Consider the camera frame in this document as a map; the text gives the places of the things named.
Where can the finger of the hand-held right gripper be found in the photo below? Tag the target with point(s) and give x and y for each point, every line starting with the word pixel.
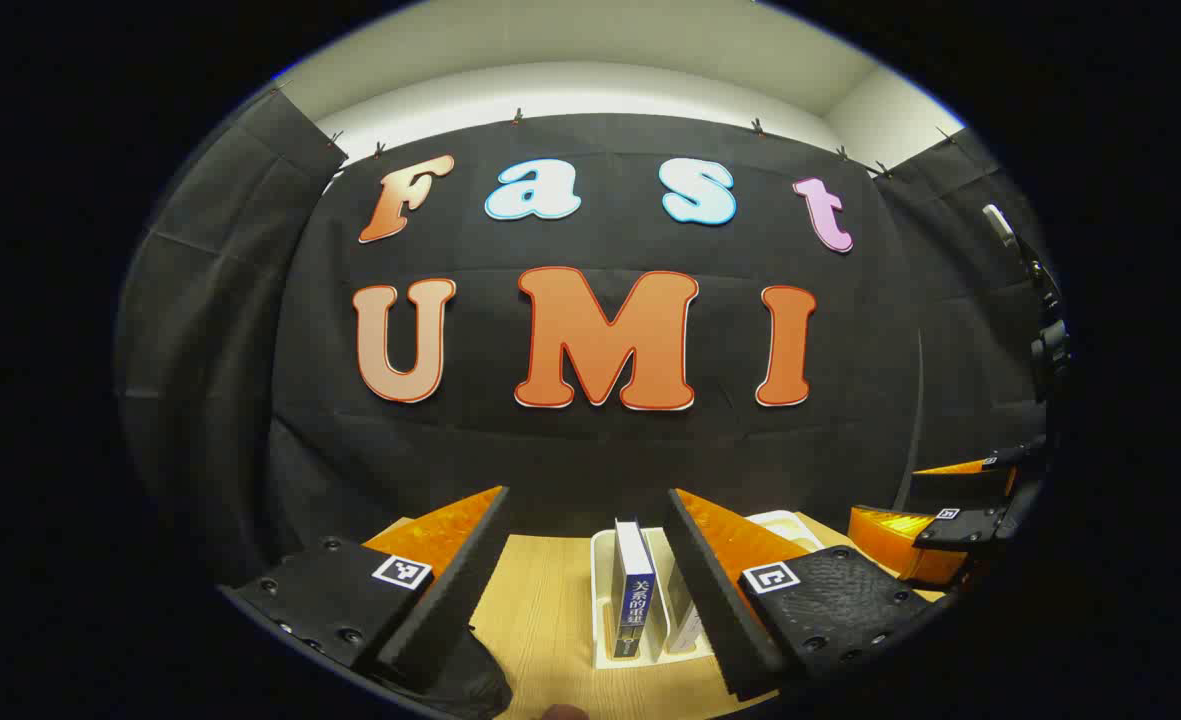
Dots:
pixel 890 540
pixel 960 485

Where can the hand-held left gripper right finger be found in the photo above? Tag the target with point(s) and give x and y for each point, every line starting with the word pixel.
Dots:
pixel 720 610

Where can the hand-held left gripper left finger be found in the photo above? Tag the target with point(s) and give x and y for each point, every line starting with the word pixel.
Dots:
pixel 450 600

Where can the white book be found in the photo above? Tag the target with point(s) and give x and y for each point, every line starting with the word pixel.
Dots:
pixel 685 625

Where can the blue book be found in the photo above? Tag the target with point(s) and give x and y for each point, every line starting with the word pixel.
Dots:
pixel 635 600

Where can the black schoolbag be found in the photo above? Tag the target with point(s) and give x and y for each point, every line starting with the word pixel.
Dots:
pixel 470 690

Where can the white bookshelf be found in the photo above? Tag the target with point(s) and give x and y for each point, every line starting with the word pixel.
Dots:
pixel 600 620

